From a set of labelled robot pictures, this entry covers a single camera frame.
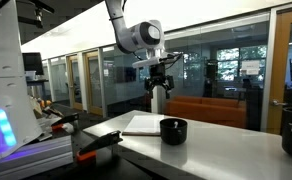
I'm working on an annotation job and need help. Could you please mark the paper sign on glass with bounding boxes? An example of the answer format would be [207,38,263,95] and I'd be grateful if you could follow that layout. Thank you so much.
[240,60,260,75]

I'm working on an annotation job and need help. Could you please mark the black monitor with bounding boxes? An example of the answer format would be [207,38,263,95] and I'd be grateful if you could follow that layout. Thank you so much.
[23,52,44,75]

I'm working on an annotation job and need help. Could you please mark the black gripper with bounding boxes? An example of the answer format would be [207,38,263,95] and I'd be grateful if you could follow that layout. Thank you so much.
[144,64,174,99]

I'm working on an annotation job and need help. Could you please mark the wooden door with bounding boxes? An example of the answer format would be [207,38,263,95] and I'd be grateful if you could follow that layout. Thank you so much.
[85,51,103,116]
[266,10,292,134]

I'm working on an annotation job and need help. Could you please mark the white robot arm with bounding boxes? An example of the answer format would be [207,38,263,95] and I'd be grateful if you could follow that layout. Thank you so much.
[105,0,182,99]

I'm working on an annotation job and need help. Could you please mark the black mug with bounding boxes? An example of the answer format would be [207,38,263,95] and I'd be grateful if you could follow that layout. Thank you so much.
[160,118,188,145]

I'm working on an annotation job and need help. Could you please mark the near wooden door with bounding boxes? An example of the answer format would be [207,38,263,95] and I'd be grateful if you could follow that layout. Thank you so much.
[266,10,292,134]

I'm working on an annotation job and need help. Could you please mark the orange sofa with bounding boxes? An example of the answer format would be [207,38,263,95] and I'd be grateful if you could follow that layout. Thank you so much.
[165,96,246,128]

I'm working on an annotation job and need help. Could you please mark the far wooden door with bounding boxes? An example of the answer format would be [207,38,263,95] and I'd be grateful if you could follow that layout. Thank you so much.
[85,51,103,116]

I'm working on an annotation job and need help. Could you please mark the black orange clamp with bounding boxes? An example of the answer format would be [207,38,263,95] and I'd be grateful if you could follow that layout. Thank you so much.
[76,130,122,163]

